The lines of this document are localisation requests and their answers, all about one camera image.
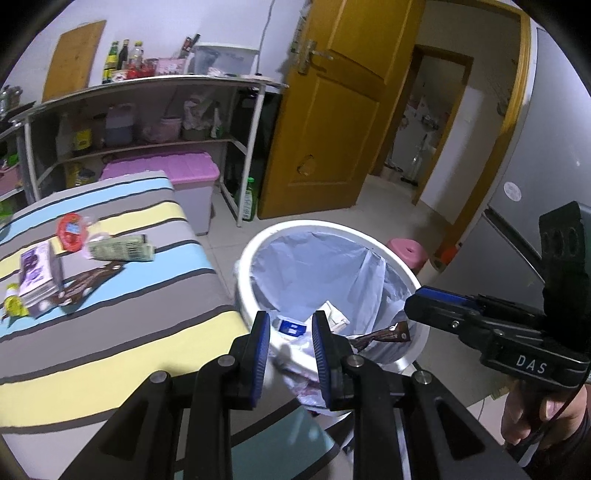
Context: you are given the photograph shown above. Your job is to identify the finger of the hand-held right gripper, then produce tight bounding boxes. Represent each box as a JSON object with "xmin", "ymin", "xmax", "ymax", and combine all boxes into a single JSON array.
[
  {"xmin": 418, "ymin": 285, "xmax": 548, "ymax": 330},
  {"xmin": 404, "ymin": 291, "xmax": 497, "ymax": 354}
]

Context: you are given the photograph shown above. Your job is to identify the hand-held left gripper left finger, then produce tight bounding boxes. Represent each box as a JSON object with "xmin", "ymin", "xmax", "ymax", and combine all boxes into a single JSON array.
[{"xmin": 60, "ymin": 310, "xmax": 271, "ymax": 480}]

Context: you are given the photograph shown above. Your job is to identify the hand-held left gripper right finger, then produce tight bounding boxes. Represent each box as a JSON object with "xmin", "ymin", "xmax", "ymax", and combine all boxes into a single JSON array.
[{"xmin": 311, "ymin": 310, "xmax": 532, "ymax": 480}]

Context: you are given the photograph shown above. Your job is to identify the white yogurt cup blue label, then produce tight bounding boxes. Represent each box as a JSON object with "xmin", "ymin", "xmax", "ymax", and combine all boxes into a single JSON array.
[{"xmin": 272, "ymin": 314, "xmax": 315, "ymax": 342}]

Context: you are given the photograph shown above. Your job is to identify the brown snack wrapper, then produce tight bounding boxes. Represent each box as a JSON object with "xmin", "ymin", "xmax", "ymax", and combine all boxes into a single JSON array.
[
  {"xmin": 348, "ymin": 320, "xmax": 411, "ymax": 354},
  {"xmin": 48, "ymin": 261, "xmax": 125, "ymax": 308}
]

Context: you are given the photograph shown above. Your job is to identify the white trash bin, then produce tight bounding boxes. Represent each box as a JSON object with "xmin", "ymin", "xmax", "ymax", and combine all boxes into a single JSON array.
[{"xmin": 235, "ymin": 219, "xmax": 430, "ymax": 416}]

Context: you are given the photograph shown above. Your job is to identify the green printed packet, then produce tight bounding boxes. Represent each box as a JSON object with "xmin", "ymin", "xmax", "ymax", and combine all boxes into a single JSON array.
[{"xmin": 88, "ymin": 234, "xmax": 155, "ymax": 264}]

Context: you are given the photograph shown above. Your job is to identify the red lid plastic cup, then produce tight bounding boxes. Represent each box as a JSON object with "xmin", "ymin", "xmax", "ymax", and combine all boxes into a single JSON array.
[{"xmin": 56, "ymin": 212, "xmax": 112, "ymax": 252}]

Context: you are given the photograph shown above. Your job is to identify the purple carton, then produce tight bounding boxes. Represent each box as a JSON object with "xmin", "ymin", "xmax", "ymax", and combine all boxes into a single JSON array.
[{"xmin": 18, "ymin": 240, "xmax": 65, "ymax": 319}]

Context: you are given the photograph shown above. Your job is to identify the yellow snack packet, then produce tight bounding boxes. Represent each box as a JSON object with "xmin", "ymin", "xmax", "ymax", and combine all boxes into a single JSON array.
[{"xmin": 0, "ymin": 282, "xmax": 31, "ymax": 324}]

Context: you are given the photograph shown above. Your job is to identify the person's right hand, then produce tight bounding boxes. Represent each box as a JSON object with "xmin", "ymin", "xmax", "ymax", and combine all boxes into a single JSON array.
[{"xmin": 501, "ymin": 383, "xmax": 591, "ymax": 462}]

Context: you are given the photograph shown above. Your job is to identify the pink plastic stool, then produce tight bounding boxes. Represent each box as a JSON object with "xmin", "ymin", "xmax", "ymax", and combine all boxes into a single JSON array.
[{"xmin": 387, "ymin": 237, "xmax": 428, "ymax": 273}]

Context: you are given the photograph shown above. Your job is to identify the striped tablecloth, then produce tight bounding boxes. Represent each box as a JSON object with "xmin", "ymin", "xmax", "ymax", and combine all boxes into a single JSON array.
[{"xmin": 0, "ymin": 170, "xmax": 342, "ymax": 480}]

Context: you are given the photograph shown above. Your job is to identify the green detergent bottle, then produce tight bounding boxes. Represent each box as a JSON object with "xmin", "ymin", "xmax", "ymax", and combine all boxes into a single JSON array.
[{"xmin": 239, "ymin": 178, "xmax": 258, "ymax": 222}]

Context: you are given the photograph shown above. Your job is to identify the grey refrigerator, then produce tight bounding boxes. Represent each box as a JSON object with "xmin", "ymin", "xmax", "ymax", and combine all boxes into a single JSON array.
[{"xmin": 457, "ymin": 23, "xmax": 591, "ymax": 324}]

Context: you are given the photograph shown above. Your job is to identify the yellow wooden door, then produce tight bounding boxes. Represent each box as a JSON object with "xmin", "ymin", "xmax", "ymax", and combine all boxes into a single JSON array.
[{"xmin": 257, "ymin": 0, "xmax": 426, "ymax": 221}]

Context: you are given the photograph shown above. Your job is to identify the pink-lid storage box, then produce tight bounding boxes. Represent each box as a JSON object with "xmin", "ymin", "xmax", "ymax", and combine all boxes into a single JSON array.
[{"xmin": 99, "ymin": 148, "xmax": 221, "ymax": 237}]

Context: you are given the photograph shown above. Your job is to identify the pink plastic tub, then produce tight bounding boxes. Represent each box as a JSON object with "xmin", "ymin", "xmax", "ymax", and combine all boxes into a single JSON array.
[{"xmin": 157, "ymin": 117, "xmax": 183, "ymax": 141}]

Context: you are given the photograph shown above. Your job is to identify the crumpled plastic bags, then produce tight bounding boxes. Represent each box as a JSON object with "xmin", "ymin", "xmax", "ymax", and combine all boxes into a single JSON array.
[{"xmin": 182, "ymin": 95, "xmax": 222, "ymax": 139}]

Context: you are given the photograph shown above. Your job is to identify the large grey jug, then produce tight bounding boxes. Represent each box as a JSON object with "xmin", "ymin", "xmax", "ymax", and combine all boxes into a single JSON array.
[{"xmin": 105, "ymin": 104, "xmax": 137, "ymax": 147}]

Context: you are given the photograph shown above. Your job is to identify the yellow label oil bottle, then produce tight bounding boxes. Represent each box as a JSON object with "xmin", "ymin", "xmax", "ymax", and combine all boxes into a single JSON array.
[{"xmin": 71, "ymin": 117, "xmax": 93, "ymax": 153}]

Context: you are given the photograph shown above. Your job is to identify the clear storage box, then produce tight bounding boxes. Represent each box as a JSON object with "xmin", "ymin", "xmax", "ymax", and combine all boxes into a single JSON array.
[{"xmin": 193, "ymin": 42, "xmax": 257, "ymax": 77}]

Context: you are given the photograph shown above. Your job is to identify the metal shelf rack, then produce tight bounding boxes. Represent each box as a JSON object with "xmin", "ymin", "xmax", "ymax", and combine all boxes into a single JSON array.
[{"xmin": 9, "ymin": 74, "xmax": 289, "ymax": 228}]

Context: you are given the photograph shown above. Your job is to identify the pink basket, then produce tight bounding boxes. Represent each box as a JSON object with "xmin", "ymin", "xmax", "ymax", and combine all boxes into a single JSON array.
[{"xmin": 154, "ymin": 58, "xmax": 188, "ymax": 77}]

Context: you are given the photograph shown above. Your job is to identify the green bottle yellow label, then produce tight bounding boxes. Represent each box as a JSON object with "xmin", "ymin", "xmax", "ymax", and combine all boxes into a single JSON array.
[{"xmin": 102, "ymin": 41, "xmax": 120, "ymax": 84}]

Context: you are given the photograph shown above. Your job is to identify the wooden cutting board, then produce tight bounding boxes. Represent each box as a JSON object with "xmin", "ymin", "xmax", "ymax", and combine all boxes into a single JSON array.
[{"xmin": 43, "ymin": 19, "xmax": 107, "ymax": 103}]

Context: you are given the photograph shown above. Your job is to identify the steel steamer pot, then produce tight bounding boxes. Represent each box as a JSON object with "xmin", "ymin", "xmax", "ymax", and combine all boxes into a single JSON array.
[{"xmin": 0, "ymin": 85, "xmax": 23, "ymax": 116}]

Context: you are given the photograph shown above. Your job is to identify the metal door handle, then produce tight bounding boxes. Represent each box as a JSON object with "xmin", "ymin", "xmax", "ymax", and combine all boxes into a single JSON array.
[{"xmin": 295, "ymin": 39, "xmax": 334, "ymax": 75}]

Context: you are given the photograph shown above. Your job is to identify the dark-handled knives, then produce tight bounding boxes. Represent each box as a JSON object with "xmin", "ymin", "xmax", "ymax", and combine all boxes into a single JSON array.
[{"xmin": 178, "ymin": 33, "xmax": 201, "ymax": 60}]

